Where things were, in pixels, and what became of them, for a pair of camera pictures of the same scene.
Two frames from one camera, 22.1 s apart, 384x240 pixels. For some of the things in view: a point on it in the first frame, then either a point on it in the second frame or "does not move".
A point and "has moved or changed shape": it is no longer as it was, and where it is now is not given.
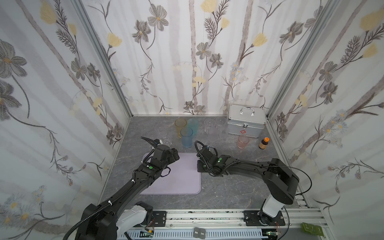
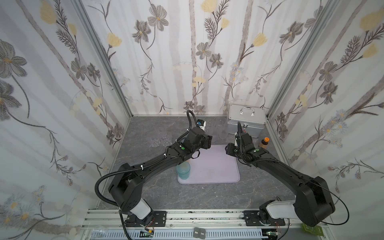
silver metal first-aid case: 246,120 does not move
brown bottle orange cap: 264,143 does not move
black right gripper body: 202,153 → 229,149
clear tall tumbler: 221,123 does not move
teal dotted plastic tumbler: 193,123 → 183,170
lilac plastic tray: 181,177 has moved or changed shape
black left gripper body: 162,147 → 207,141
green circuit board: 310,228 does not move
